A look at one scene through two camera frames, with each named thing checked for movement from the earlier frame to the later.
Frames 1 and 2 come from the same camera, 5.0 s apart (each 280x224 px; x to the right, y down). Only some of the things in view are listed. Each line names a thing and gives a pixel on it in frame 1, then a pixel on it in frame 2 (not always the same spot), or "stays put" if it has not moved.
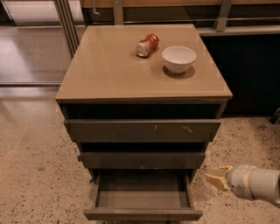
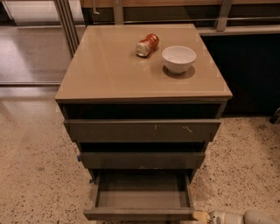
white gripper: [240, 179] → [220, 218]
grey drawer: [142, 130] stays put
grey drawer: [142, 160] stays put
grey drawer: [143, 195] stays put
